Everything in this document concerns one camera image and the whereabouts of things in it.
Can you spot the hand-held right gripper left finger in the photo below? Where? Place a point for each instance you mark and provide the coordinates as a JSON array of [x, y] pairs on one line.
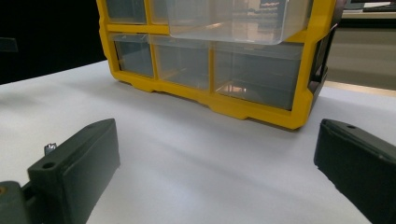
[[81, 161]]

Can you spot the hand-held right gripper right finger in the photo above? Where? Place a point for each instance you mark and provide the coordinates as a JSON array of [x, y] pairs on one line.
[[358, 168]]

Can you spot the large clear plastic drawer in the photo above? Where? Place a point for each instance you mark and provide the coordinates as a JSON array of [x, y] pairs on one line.
[[258, 74], [230, 21]]

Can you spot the small metal screw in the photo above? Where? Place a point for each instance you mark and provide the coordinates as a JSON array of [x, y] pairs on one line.
[[49, 148]]

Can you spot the small clear plastic drawer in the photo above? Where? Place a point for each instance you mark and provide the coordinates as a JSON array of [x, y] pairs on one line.
[[182, 63], [134, 56], [126, 11], [158, 11]]

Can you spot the dark flat object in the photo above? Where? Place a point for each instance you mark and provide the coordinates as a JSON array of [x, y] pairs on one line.
[[7, 44]]

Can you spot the yellow drawer cabinet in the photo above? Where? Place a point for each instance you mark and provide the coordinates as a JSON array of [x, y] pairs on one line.
[[224, 104]]

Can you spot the dark keyboard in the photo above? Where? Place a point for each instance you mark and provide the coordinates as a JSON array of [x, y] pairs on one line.
[[379, 8]]

